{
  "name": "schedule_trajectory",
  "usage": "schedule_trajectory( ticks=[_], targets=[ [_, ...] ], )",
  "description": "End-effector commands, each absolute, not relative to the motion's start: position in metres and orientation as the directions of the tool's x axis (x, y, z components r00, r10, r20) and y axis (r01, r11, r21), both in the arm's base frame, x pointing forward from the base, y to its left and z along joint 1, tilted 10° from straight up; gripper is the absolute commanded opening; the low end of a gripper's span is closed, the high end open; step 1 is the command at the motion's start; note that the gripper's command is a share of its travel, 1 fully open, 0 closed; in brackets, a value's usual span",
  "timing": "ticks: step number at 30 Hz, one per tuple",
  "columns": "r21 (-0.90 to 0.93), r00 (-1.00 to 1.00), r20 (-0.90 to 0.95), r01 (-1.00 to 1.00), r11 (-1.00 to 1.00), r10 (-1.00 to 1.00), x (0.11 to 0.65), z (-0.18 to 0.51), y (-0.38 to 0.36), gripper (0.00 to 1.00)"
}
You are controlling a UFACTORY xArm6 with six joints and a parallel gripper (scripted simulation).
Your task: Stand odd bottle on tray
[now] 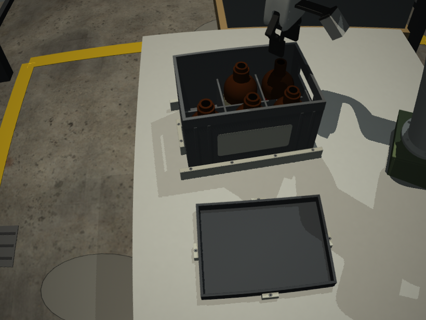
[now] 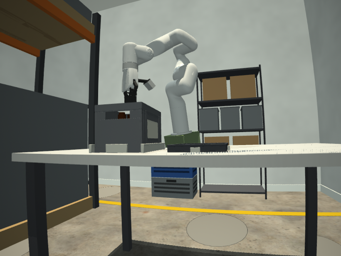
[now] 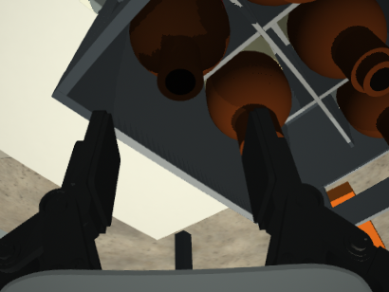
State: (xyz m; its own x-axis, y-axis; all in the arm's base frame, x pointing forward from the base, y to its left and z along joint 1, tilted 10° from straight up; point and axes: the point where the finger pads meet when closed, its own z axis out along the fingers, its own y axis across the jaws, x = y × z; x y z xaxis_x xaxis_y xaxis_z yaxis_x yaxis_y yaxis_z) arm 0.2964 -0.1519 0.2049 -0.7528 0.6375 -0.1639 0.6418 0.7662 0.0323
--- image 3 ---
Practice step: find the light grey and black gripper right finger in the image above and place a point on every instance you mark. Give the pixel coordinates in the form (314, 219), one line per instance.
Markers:
(310, 233)

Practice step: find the dark grey divided crate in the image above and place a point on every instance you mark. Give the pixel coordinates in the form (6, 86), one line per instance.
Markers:
(181, 137)

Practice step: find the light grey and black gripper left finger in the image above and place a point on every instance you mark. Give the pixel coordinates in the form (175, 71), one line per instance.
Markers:
(72, 217)

